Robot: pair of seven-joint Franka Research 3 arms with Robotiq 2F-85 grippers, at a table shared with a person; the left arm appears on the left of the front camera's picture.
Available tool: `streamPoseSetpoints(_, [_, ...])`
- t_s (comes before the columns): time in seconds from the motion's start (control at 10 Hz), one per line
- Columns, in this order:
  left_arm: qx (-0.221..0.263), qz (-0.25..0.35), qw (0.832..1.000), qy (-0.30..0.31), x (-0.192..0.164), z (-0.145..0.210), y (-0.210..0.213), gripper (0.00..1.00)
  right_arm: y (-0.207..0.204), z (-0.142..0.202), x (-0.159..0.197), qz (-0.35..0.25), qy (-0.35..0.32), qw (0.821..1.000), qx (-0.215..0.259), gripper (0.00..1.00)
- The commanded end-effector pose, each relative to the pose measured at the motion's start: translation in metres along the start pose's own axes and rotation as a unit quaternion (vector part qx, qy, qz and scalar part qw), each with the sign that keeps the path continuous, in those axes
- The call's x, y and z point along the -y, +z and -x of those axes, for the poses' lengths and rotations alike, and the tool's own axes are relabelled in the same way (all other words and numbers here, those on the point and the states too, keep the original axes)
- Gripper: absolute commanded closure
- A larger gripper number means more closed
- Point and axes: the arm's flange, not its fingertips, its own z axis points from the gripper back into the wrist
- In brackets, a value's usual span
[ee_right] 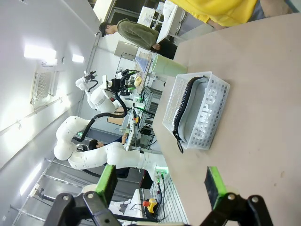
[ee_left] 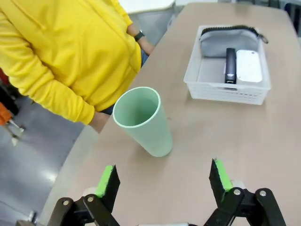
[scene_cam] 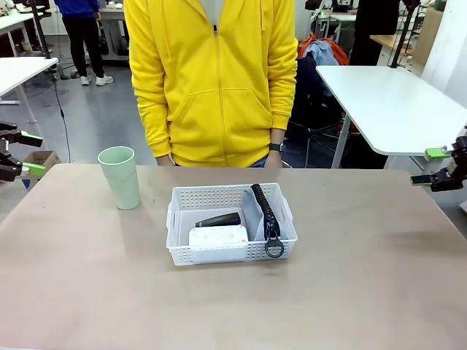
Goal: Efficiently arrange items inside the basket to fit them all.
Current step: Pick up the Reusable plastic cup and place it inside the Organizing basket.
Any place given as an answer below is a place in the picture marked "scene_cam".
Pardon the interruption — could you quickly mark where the person's right forearm yellow sleeve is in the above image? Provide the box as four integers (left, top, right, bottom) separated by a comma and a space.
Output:
128, 54, 173, 158

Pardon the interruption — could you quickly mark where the wooden top table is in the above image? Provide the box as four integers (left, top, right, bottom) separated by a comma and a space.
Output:
369, 34, 426, 67

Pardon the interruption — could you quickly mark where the person in yellow hoodie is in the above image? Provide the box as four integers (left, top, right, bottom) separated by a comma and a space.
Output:
123, 0, 299, 169

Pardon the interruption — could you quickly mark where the orange jacket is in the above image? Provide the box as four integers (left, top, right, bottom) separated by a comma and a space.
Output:
296, 33, 350, 67

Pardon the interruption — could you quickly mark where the light green plastic cup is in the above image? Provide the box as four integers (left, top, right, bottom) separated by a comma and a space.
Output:
97, 146, 142, 211

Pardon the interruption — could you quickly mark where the blue denim garment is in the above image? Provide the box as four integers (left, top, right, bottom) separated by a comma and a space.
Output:
303, 40, 341, 67

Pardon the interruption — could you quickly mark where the large white table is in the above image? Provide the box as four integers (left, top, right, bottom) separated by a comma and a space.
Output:
314, 65, 467, 183

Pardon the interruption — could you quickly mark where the thin black hanging cable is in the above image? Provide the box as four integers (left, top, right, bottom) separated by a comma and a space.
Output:
52, 71, 73, 163

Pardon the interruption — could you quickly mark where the white perforated plastic basket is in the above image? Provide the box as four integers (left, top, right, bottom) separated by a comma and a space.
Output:
165, 182, 298, 268

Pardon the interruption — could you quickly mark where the black stapler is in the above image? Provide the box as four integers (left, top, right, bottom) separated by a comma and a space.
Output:
194, 212, 242, 229

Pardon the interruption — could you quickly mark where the white rectangular box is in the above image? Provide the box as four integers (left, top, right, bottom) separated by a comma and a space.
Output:
188, 224, 250, 265

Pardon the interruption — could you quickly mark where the white desk with black frame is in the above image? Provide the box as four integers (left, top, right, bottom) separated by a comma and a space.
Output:
0, 10, 52, 60

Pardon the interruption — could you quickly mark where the grey background workbench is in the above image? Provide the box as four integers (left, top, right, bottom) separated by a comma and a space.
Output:
97, 5, 131, 62

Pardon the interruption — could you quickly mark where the black pole stand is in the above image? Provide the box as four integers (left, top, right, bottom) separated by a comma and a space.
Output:
389, 0, 421, 69

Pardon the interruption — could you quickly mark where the person in black clothes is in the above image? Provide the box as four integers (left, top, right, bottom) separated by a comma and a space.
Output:
349, 0, 401, 67

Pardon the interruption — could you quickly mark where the person's left hand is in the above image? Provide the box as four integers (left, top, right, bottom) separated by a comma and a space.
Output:
263, 150, 285, 170

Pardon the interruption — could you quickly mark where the white table with white leg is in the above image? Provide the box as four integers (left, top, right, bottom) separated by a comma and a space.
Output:
0, 56, 60, 127

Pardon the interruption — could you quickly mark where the person's left forearm yellow sleeve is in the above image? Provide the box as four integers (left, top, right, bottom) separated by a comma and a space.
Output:
269, 54, 299, 145

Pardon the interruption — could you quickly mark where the brown cardboard box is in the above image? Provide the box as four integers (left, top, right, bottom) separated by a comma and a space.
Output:
20, 149, 61, 180

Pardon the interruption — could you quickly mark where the black office chair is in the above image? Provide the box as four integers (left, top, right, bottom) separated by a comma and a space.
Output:
283, 54, 352, 169

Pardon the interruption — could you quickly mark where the white partition panel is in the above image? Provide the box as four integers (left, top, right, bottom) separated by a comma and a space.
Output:
420, 0, 467, 107

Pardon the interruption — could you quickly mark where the person in blue top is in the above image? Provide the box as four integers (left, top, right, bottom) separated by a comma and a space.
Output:
54, 0, 115, 87

